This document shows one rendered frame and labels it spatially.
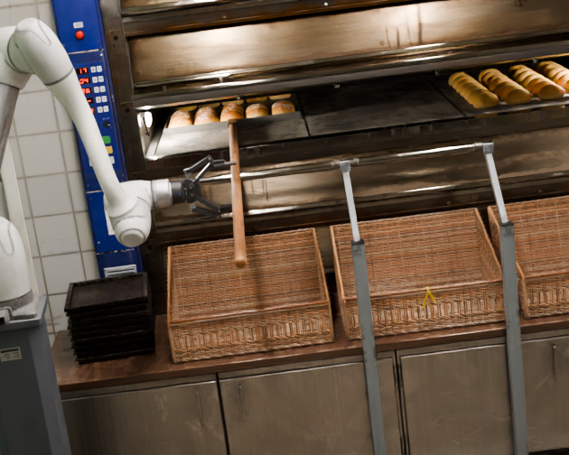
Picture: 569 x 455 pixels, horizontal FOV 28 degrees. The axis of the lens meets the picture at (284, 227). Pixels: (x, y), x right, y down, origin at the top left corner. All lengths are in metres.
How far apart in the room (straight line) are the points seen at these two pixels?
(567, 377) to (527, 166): 0.81
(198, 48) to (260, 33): 0.23
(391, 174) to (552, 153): 0.60
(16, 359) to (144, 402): 0.71
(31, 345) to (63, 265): 1.07
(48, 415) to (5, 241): 0.52
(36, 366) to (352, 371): 1.11
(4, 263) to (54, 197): 1.05
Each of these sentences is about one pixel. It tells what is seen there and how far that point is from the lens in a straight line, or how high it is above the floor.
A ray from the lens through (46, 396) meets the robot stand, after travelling 3.35.
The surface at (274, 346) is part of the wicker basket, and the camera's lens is 3.84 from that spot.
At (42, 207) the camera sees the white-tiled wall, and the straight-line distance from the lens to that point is 4.25.
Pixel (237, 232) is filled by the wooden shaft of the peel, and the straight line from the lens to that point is 3.01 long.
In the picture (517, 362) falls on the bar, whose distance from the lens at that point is 3.85.
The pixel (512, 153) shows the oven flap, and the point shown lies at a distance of 4.27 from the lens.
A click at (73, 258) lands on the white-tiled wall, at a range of 4.29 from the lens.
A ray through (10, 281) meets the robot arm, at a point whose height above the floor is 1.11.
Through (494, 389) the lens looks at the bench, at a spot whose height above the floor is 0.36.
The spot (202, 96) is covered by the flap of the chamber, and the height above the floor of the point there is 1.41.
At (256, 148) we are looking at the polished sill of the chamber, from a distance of 4.14.
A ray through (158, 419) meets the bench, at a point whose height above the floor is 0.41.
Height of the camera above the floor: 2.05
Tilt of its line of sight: 16 degrees down
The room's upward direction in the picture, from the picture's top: 7 degrees counter-clockwise
